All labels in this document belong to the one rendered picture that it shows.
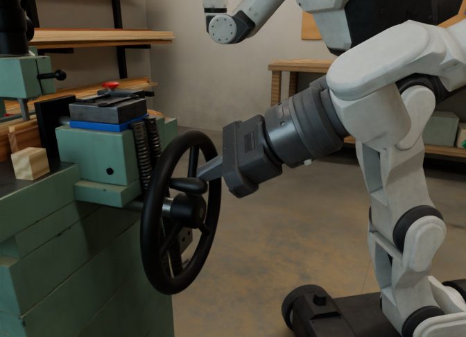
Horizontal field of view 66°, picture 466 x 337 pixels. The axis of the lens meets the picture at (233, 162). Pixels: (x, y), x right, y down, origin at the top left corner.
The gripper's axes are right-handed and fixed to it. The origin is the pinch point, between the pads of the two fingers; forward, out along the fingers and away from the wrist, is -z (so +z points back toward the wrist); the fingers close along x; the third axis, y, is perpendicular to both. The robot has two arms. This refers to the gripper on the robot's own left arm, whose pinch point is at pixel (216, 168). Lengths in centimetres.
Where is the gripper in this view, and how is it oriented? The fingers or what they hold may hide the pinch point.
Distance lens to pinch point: 53.3
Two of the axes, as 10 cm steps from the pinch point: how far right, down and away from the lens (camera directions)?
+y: -5.7, -5.2, -6.4
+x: -0.1, -7.7, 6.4
